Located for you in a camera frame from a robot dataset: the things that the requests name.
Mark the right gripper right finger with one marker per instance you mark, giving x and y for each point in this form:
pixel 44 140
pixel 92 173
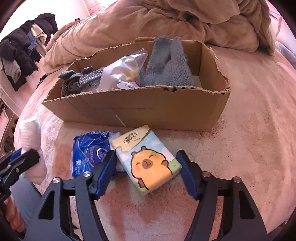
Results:
pixel 240 220

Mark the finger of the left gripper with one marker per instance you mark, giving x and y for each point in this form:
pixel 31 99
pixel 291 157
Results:
pixel 11 156
pixel 19 165

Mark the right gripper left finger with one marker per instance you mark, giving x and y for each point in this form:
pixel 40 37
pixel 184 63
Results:
pixel 52 220

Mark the white sock roll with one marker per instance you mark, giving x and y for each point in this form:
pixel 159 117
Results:
pixel 30 135

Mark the blue plastic packet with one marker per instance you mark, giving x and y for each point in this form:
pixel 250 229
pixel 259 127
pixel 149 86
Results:
pixel 90 149

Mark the capybara tissue pack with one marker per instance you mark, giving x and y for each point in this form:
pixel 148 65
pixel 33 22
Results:
pixel 146 160

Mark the grey dotted glove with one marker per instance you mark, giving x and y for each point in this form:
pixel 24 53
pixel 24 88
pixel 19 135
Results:
pixel 86 80

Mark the clear plastic snack bag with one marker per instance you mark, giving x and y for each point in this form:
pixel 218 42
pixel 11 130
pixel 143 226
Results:
pixel 124 73

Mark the left hand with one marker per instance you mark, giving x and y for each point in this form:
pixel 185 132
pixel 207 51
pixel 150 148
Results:
pixel 13 215

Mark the hanging dark clothes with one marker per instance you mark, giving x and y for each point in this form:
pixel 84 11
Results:
pixel 24 47

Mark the cardboard box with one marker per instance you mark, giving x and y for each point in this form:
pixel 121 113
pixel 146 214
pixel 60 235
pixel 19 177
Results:
pixel 163 107

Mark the grey knit gloves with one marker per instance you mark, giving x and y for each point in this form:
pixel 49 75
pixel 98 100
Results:
pixel 167 65

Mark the pink curtain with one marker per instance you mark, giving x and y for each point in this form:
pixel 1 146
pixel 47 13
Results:
pixel 94 6

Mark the brown plush duvet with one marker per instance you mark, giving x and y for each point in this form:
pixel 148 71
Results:
pixel 242 25

